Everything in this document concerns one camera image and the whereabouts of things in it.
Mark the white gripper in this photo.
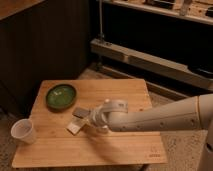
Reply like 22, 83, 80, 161
81, 99, 110, 127

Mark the grey eraser block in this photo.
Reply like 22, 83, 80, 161
73, 108, 88, 118

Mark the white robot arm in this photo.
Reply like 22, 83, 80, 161
86, 93, 213, 171

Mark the green ceramic bowl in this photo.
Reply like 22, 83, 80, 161
45, 84, 77, 110

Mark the wooden folding table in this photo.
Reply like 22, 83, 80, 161
12, 79, 167, 168

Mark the white plastic cup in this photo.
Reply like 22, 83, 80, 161
11, 119, 36, 144

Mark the metal vertical pole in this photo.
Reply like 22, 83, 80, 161
99, 0, 104, 43

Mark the grey metal shelf beam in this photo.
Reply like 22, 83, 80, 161
90, 39, 213, 91

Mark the upper cluttered shelf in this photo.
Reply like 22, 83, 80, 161
103, 0, 213, 26

